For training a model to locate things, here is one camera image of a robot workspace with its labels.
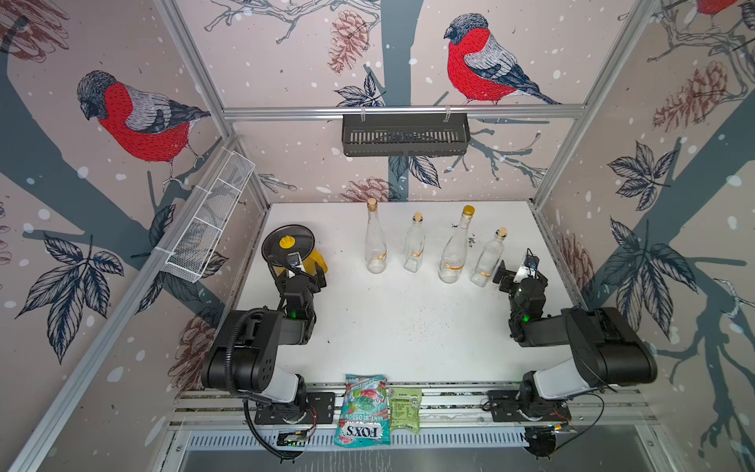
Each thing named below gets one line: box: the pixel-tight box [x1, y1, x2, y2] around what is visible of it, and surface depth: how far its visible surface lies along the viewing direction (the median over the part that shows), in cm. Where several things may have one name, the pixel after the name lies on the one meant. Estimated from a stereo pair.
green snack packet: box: [389, 387, 422, 435], surface depth 74 cm
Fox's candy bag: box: [333, 373, 391, 449], surface depth 71 cm
